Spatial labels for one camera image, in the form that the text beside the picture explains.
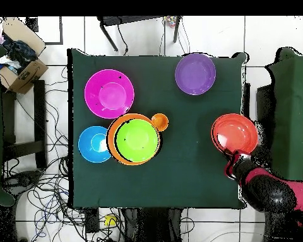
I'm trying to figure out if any large red-orange bowl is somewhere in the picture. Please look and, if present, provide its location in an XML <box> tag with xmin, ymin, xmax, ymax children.
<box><xmin>211</xmin><ymin>113</ymin><xmax>259</xmax><ymax>155</ymax></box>

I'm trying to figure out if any green bowl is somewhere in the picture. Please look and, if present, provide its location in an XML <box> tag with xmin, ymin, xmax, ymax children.
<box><xmin>115</xmin><ymin>118</ymin><xmax>160</xmax><ymax>163</ymax></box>

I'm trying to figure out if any large orange bowl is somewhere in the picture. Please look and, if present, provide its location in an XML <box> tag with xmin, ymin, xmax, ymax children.
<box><xmin>107</xmin><ymin>113</ymin><xmax>162</xmax><ymax>166</ymax></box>

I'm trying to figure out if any dark green table cloth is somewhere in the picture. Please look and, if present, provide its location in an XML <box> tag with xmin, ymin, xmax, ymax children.
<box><xmin>67</xmin><ymin>49</ymin><xmax>247</xmax><ymax>209</ymax></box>

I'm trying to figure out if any black chair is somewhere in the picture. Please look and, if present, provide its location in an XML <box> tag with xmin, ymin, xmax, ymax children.
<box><xmin>242</xmin><ymin>83</ymin><xmax>276</xmax><ymax>167</ymax></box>

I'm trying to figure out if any orange cup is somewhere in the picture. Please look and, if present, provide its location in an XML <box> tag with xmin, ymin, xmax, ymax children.
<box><xmin>151</xmin><ymin>113</ymin><xmax>169</xmax><ymax>132</ymax></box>

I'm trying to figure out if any purple bowl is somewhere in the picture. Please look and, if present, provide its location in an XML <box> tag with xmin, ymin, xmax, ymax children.
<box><xmin>174</xmin><ymin>52</ymin><xmax>217</xmax><ymax>96</ymax></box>

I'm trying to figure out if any yellow ball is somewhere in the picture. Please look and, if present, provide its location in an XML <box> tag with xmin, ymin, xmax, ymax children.
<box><xmin>104</xmin><ymin>214</ymin><xmax>117</xmax><ymax>227</ymax></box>

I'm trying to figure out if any pink bowl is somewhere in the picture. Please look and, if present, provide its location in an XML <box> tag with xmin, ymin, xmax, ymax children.
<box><xmin>84</xmin><ymin>69</ymin><xmax>135</xmax><ymax>119</ymax></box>

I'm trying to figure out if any blue round bowl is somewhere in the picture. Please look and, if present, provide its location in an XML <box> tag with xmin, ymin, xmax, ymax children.
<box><xmin>78</xmin><ymin>125</ymin><xmax>112</xmax><ymax>163</ymax></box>

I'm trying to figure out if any black power adapter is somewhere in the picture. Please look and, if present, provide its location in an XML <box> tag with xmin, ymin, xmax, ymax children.
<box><xmin>85</xmin><ymin>207</ymin><xmax>100</xmax><ymax>233</ymax></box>

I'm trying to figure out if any black bench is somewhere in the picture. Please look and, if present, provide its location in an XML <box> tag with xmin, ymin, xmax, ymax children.
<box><xmin>1</xmin><ymin>79</ymin><xmax>48</xmax><ymax>169</ymax></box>

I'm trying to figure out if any cardboard box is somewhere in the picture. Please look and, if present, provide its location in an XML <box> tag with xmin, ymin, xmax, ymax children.
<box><xmin>0</xmin><ymin>16</ymin><xmax>49</xmax><ymax>95</ymax></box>

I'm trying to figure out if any dark clothes pile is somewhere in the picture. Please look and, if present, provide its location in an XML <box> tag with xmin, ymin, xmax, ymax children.
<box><xmin>0</xmin><ymin>32</ymin><xmax>38</xmax><ymax>74</ymax></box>

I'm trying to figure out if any black metal frame table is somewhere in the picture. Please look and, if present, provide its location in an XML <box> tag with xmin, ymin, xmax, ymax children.
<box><xmin>97</xmin><ymin>16</ymin><xmax>182</xmax><ymax>53</ymax></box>

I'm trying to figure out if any tangle of floor cables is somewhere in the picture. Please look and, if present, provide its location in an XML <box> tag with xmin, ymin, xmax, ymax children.
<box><xmin>1</xmin><ymin>65</ymin><xmax>126</xmax><ymax>242</ymax></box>

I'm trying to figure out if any black pedestal foot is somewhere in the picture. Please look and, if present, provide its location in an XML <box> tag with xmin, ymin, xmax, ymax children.
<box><xmin>3</xmin><ymin>170</ymin><xmax>43</xmax><ymax>195</ymax></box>

